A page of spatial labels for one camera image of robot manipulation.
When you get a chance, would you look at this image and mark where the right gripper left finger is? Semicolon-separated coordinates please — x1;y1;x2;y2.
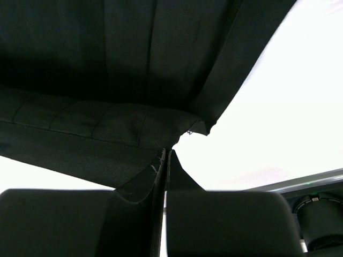
0;148;165;257

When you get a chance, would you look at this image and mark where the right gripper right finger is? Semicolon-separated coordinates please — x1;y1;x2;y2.
166;149;306;257

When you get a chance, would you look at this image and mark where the black pleated skirt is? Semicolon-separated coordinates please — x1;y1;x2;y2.
0;0;298;188

